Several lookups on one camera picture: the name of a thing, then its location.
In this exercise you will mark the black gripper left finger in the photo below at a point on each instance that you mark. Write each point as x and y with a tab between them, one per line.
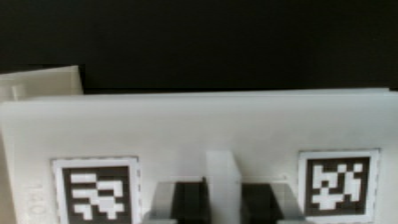
179	206

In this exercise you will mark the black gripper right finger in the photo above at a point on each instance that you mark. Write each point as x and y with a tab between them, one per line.
268	204

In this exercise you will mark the white cabinet body box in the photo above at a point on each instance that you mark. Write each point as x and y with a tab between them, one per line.
46	82

